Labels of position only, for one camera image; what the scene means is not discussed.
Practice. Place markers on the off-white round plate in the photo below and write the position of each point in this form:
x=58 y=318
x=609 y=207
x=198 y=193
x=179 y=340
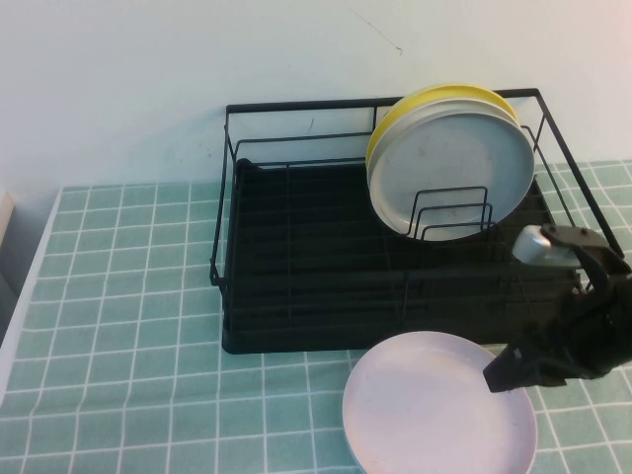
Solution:
x=444 y=106

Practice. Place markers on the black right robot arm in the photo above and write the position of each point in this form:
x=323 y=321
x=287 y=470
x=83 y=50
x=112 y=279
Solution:
x=623 y=326

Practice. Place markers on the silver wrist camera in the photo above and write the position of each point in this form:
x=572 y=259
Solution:
x=533 y=247

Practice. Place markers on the blue-grey round plate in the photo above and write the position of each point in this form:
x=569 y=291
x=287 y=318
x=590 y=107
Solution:
x=459 y=163

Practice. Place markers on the pink round plate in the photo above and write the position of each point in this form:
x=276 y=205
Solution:
x=434 y=405

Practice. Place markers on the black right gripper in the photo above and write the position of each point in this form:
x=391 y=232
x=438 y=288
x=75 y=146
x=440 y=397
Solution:
x=568 y=336

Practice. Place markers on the yellow round plate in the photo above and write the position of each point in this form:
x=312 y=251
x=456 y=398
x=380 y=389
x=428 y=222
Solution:
x=429 y=94

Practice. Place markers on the green white-grid tablecloth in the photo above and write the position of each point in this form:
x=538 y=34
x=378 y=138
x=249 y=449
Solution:
x=123 y=345

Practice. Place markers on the black plastic drip tray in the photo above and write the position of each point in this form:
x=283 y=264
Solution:
x=321 y=257

